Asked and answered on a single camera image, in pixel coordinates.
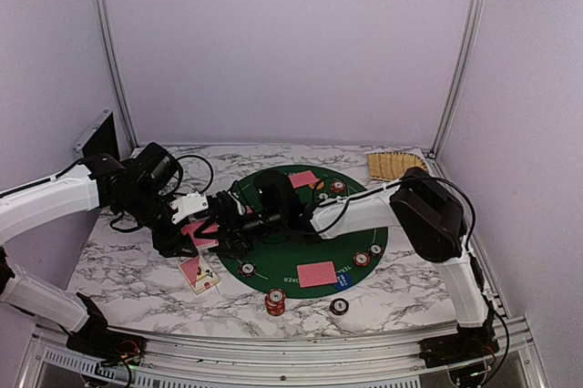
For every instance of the orange poker chip stack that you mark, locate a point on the orange poker chip stack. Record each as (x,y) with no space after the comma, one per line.
(275,302)

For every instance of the blue small blind button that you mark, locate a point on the blue small blind button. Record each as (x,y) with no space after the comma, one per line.
(344,281)

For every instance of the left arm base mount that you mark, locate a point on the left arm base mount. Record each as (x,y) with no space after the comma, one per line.
(96,339)

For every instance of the right aluminium frame post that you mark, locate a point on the right aluminium frame post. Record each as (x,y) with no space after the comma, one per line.
(471,28)

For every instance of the red playing card deck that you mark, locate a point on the red playing card deck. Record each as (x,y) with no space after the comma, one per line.
(198,242)

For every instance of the round green poker mat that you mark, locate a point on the round green poker mat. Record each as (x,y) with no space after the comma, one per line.
(277,256)

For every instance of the aluminium poker case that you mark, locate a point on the aluminium poker case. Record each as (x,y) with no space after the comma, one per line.
(99,138)

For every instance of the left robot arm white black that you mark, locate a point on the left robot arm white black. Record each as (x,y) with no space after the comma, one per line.
(134,186)

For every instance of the aluminium front rail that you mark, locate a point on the aluminium front rail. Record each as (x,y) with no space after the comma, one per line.
(365,360)

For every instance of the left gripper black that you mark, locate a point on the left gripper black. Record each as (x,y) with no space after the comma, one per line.
(168,243)

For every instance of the woven bamboo tray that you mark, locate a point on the woven bamboo tray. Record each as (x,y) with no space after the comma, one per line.
(392,165)

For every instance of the single orange chip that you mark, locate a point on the single orange chip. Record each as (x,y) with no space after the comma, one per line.
(361,259)
(338,186)

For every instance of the left aluminium frame post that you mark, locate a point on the left aluminium frame post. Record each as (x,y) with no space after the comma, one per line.
(108,44)

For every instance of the playing card box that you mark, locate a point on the playing card box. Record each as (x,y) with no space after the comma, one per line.
(199,274)

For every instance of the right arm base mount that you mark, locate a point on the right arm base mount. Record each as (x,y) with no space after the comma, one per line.
(464,345)

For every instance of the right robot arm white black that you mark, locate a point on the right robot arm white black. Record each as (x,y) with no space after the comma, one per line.
(435,215)

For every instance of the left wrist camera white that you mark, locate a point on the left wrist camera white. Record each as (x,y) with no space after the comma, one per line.
(188,205)

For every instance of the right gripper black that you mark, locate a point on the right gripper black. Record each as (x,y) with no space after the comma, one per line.
(226,217)

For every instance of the aluminium frame post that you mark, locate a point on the aluminium frame post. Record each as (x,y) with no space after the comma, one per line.
(108,44)
(471,28)

